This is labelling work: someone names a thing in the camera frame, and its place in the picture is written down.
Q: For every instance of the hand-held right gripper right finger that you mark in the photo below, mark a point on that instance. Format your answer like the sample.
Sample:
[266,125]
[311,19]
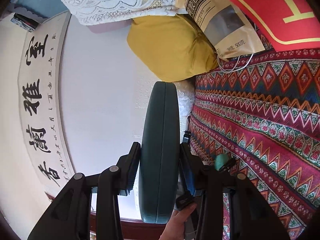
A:
[188,176]

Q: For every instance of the small teal gadget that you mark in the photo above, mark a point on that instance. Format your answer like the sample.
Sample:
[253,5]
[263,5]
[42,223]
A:
[221,162]

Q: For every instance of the stack of books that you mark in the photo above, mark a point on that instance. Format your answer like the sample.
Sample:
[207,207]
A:
[23,22]

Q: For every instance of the yellow pillow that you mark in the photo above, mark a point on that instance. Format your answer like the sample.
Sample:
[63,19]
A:
[170,47]

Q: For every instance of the kraft paper bag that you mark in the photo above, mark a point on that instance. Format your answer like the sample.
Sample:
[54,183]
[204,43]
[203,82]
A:
[240,47]

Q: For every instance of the light blue cloth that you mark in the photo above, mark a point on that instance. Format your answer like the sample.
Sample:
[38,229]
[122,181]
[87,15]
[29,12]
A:
[42,2]

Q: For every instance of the teal round case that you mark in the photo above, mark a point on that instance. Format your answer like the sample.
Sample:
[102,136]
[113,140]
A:
[160,142]

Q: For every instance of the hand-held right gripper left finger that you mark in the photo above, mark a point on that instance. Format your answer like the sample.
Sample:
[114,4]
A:
[132,171]

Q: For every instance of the red patterned woven blanket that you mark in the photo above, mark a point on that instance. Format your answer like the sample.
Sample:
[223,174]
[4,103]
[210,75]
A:
[262,130]

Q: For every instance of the bubble wrap bundle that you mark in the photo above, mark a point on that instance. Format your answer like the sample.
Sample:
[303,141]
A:
[185,105]

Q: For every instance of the pink cushion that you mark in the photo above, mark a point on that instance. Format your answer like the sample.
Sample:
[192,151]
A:
[107,27]

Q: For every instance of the calligraphy wall scroll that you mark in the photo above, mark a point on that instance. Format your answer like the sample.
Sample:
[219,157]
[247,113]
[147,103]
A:
[37,92]

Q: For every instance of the person's left hand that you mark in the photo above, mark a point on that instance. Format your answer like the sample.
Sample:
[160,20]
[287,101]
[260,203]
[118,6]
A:
[175,225]

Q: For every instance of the red box with gold print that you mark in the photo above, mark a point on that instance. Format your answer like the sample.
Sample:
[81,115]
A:
[250,7]

